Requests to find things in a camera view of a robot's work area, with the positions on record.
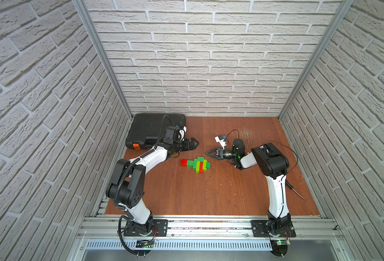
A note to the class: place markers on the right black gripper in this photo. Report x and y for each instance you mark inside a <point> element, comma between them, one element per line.
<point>218,150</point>

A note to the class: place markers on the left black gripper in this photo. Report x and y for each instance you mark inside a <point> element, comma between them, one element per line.
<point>181,144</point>

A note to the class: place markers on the red lego brick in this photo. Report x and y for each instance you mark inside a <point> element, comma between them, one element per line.
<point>184,162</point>

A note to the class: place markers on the lime green long lego brick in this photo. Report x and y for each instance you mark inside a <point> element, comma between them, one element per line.
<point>198,169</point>

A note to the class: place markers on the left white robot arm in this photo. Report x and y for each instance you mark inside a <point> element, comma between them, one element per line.
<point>126,185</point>

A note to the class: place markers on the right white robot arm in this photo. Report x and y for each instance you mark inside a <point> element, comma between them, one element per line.
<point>274,165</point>

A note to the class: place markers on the black plastic tool case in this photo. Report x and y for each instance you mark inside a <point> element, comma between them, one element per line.
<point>144,131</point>

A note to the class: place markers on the black yellow screwdriver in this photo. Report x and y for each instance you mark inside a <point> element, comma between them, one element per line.
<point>293,189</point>

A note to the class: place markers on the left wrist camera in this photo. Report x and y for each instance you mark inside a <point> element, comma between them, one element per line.
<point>181,131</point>

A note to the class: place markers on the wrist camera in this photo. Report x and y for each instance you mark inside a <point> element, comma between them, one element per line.
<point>221,140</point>
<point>181,131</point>

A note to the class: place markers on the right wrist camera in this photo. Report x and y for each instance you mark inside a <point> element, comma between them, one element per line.
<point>221,140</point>

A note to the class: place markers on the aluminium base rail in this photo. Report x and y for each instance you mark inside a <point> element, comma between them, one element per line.
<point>208,233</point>

